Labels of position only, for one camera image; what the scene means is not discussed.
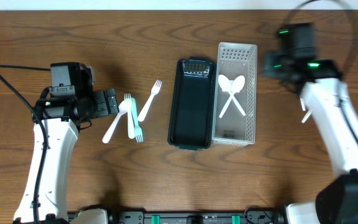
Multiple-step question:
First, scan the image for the clear perforated plastic basket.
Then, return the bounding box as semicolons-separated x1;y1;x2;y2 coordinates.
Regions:
212;42;257;146

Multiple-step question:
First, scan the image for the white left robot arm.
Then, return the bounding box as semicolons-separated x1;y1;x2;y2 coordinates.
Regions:
13;62;119;223

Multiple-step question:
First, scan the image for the mint green plastic fork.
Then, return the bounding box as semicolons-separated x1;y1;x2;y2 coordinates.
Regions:
131;98;144;143

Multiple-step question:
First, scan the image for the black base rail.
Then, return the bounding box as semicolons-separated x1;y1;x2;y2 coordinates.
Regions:
109;208;285;224

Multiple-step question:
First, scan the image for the dark green plastic basket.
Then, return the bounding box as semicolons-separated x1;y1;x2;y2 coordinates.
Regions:
167;57;216;151

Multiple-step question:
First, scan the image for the white plastic spoon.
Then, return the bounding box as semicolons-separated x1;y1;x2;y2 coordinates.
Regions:
218;74;247;117
218;75;246;119
102;100;129;144

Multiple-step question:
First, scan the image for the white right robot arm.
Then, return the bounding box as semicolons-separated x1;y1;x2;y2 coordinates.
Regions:
263;23;358;223

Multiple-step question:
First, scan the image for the white plastic fork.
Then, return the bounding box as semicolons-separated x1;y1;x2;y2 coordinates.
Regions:
138;80;163;122
124;93;135;139

